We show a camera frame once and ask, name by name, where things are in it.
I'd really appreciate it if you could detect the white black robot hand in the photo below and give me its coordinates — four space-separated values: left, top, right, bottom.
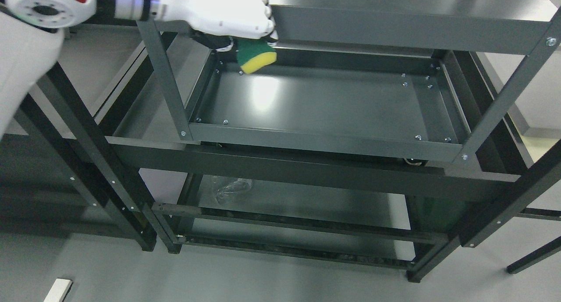
150 0 279 46

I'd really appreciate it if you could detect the green yellow sponge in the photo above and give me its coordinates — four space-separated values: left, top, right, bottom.
236 38 277 74

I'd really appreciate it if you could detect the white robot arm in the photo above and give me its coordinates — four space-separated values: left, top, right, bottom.
1 0 138 138

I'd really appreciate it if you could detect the grey metal shelf cart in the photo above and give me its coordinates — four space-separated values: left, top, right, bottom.
138 0 560 164

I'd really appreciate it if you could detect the clear plastic bag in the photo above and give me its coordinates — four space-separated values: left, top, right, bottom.
212 176 254 205

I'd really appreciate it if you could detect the black metal shelving rack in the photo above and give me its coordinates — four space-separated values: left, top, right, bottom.
1 26 560 282

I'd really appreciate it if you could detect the white floor block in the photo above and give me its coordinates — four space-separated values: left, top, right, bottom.
44 278 74 302

